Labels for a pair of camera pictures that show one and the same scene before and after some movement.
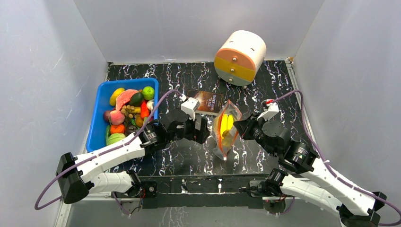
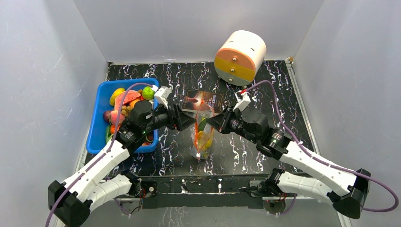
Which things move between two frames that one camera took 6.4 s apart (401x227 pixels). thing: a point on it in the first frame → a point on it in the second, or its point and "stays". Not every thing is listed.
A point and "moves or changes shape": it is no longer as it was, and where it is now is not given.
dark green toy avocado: [136, 99] moves or changes shape
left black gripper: [199, 135] → [183, 121]
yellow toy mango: [114, 95] stays
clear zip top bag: [225, 133] → [202, 134]
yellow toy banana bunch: [226, 124] moves or changes shape
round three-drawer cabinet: [239, 56] stays
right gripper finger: [245, 128] → [216, 123]
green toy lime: [148, 92] stays
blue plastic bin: [96, 135] stays
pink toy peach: [116, 117] stays
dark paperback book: [210, 103] stays
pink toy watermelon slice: [123, 97] stays
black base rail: [202, 191] stays
